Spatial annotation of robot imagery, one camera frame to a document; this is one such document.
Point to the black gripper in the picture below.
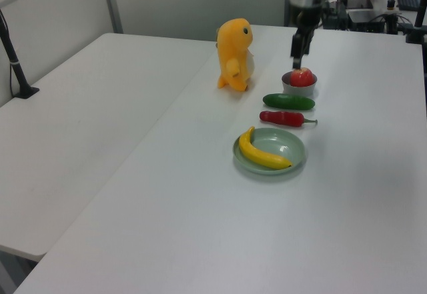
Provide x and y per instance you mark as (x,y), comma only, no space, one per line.
(308,17)

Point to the red chili pepper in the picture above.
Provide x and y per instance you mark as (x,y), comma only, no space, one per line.
(280,118)

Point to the pale green plastic plate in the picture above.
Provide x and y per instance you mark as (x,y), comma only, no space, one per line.
(287,140)

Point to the red toy apple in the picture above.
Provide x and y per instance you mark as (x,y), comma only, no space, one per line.
(302,77)

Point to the small metal bowl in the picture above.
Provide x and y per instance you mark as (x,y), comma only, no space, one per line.
(298,91)

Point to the black control box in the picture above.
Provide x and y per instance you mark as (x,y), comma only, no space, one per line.
(335,17)

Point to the green toy cucumber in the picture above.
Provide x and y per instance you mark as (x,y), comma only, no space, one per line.
(287,101)

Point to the yellow plush chick toy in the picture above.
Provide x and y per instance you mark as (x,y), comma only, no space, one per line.
(233,50)

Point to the grey metal device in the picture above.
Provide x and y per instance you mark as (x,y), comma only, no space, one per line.
(367,20)

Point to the yellow toy banana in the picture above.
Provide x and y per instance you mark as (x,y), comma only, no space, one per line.
(257,154)

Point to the black clamp stand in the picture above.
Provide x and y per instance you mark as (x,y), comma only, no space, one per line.
(418,24)

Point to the grey partition frame post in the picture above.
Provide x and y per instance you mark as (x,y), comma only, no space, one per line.
(111,4)

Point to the black camera pole stand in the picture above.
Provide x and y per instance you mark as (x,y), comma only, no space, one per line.
(15,67)

